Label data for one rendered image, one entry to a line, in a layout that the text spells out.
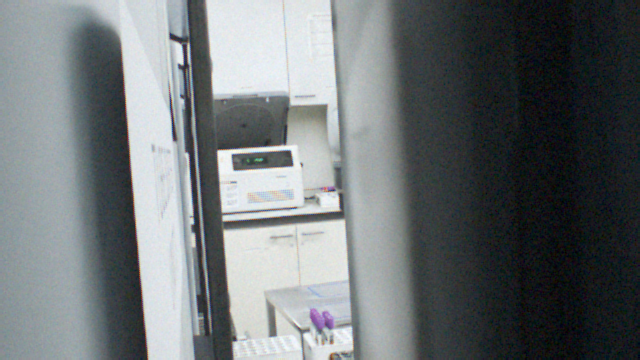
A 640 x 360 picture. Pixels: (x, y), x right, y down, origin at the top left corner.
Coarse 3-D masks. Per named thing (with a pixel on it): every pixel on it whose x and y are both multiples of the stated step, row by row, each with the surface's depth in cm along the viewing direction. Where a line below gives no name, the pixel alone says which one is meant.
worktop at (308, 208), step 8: (304, 200) 409; (288, 208) 365; (304, 208) 359; (312, 208) 357; (320, 208) 357; (328, 208) 358; (336, 208) 358; (224, 216) 347; (232, 216) 347; (240, 216) 348; (248, 216) 349; (256, 216) 350; (264, 216) 351; (272, 216) 352; (280, 216) 352
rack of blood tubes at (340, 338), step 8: (304, 336) 128; (336, 336) 126; (344, 336) 127; (304, 344) 127; (312, 344) 122; (336, 344) 121; (344, 344) 121; (352, 344) 121; (304, 352) 128; (312, 352) 120; (320, 352) 120; (328, 352) 120; (336, 352) 128; (344, 352) 128; (352, 352) 127
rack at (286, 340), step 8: (288, 336) 128; (240, 344) 126; (248, 344) 125; (256, 344) 125; (264, 344) 124; (272, 344) 124; (280, 344) 124; (288, 344) 124; (296, 344) 123; (240, 352) 121; (248, 352) 120; (256, 352) 119; (264, 352) 120; (272, 352) 120; (280, 352) 118; (288, 352) 119; (296, 352) 119
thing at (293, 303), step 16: (288, 288) 193; (304, 288) 191; (320, 288) 190; (336, 288) 188; (272, 304) 191; (288, 304) 173; (304, 304) 172; (320, 304) 171; (336, 304) 169; (272, 320) 191; (288, 320) 162; (304, 320) 156; (336, 320) 154; (272, 336) 191
